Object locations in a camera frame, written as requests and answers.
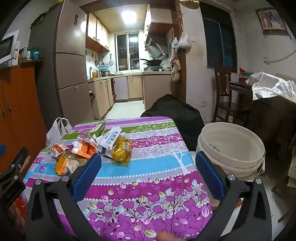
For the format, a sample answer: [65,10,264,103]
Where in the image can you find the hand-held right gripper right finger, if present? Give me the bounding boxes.
[195,151,273,241]

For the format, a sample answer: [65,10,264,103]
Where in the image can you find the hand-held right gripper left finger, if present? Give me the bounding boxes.
[25,153,103,241]

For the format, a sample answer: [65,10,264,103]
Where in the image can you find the orange white wrapper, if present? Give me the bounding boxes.
[70,137,99,159]

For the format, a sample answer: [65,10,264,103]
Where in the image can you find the orange snack packet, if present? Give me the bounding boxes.
[55,151,80,176]

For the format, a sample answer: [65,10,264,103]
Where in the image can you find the white plastic bucket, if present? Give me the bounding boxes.
[196,122,266,208]

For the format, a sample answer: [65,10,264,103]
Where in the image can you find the red white snack wrapper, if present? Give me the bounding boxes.
[50,144,70,159]

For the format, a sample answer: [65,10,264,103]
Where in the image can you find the white blue carton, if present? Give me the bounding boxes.
[95,126,126,160]

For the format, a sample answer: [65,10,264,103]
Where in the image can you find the yellow snack packet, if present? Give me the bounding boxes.
[110,136,133,164]

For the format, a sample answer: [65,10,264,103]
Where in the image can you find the green paper box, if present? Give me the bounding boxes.
[89,122,106,138]

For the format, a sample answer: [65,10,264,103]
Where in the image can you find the person's right hand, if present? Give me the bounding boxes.
[157,232,184,241]

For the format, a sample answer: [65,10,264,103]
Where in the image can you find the orange wooden cabinet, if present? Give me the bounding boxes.
[0,60,48,173]

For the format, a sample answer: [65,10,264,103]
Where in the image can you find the red plastic bag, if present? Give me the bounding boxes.
[9,195,26,232]

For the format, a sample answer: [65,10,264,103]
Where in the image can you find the floral purple tablecloth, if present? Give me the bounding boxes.
[23,116,214,241]

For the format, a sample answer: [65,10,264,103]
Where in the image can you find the black bag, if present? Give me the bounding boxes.
[140,94,205,151]

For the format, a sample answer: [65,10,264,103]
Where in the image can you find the dark wooden dining table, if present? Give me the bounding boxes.
[230,74,296,149]

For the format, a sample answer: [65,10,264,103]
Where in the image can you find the dark wooden chair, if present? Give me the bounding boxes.
[212,65,249,124]

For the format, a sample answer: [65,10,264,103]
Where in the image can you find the white microwave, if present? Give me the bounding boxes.
[0,30,20,67]

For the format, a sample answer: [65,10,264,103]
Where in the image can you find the beige kitchen base cabinets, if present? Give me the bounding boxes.
[88,72,173,120]

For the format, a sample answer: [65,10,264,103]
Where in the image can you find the grey refrigerator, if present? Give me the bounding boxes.
[29,1,95,123]

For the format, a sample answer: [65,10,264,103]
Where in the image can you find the white plastic sheet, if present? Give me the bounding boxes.
[245,71,296,103]

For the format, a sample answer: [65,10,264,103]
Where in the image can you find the hanging beige bag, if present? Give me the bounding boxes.
[170,49,182,82]

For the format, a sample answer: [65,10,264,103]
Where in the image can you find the black wok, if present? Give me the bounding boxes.
[140,57,163,66]

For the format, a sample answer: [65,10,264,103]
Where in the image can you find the barred kitchen window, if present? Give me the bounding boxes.
[115,32,140,71]

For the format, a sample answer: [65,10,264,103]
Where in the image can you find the dark window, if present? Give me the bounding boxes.
[199,1,238,73]

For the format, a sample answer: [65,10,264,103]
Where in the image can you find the hanging white plastic bag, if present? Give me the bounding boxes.
[178,24,192,49]

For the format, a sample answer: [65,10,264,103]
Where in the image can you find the steel range hood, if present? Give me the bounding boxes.
[144,22,174,58]

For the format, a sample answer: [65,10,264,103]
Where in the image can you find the kitchen ceiling light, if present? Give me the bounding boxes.
[121,10,138,25]

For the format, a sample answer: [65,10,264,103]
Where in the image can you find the beige wall cabinets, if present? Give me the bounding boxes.
[85,13,110,52]

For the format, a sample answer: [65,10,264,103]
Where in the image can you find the wall poster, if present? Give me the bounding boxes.
[255,8,287,32]

